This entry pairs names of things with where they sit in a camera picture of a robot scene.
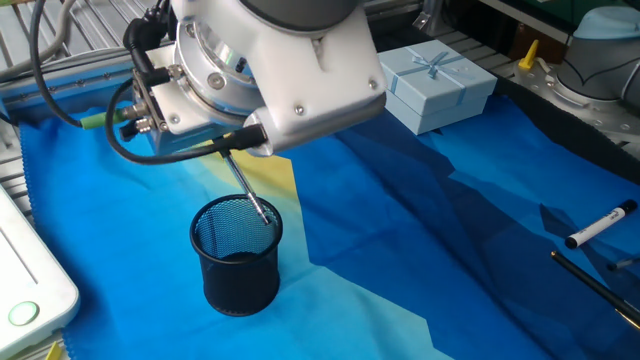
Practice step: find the grey Schunk gripper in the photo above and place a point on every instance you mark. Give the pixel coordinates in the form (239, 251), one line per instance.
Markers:
(180, 145)

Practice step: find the black and silver gel pen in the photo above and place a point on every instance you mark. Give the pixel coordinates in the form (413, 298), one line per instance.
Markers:
(245, 185)

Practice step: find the black mesh pen holder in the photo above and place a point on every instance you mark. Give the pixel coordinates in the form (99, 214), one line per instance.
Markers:
(240, 290)

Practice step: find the long black pen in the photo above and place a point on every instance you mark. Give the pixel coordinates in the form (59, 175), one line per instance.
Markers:
(590, 282)

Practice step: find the thin grey pen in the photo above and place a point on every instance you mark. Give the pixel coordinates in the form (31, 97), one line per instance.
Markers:
(622, 263)

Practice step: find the white teach pendant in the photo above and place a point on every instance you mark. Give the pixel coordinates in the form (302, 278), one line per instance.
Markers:
(30, 270)

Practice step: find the blue mountain print cloth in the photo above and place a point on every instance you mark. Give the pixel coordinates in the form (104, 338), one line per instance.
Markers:
(400, 225)

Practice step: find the light blue gift box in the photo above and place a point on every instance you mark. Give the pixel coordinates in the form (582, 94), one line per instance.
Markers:
(440, 90)

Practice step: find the white marker black cap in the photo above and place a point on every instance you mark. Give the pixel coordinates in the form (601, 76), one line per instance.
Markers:
(595, 227)

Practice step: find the aluminium table rail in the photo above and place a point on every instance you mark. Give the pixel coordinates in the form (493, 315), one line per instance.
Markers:
(50, 87)

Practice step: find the aluminium cage frame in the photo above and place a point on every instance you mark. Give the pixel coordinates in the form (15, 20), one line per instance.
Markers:
(430, 20)

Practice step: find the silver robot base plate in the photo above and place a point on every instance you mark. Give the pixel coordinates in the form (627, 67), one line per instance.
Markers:
(575, 107)

